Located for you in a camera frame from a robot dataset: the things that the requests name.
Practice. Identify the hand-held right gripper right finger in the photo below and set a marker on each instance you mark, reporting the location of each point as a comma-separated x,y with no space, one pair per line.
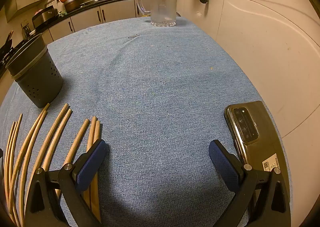
222,164

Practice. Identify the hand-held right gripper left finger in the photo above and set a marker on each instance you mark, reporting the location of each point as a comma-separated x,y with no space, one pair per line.
92,164

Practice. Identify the bunch of wooden chopsticks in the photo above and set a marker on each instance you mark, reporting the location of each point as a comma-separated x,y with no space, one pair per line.
95,131

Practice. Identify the dark grey utensil holder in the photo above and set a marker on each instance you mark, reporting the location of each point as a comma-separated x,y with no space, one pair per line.
37,76

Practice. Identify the gold smartphone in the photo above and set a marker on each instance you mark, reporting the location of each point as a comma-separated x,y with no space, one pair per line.
260,126

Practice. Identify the blue tablecloth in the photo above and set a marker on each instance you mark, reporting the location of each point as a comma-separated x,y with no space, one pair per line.
155,91

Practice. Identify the black wok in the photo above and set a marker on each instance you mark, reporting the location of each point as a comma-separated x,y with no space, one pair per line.
6,49

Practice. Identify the dark kettle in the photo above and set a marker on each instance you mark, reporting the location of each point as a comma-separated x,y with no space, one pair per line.
26,31

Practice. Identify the black kitchen counter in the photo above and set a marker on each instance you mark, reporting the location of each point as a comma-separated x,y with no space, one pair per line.
77,11

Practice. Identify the metal countertop box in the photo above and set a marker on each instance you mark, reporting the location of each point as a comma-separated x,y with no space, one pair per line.
43,16

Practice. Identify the brown cooking pot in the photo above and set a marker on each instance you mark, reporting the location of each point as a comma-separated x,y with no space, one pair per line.
73,5

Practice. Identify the clear glass mug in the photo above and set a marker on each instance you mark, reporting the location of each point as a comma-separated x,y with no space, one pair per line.
163,4

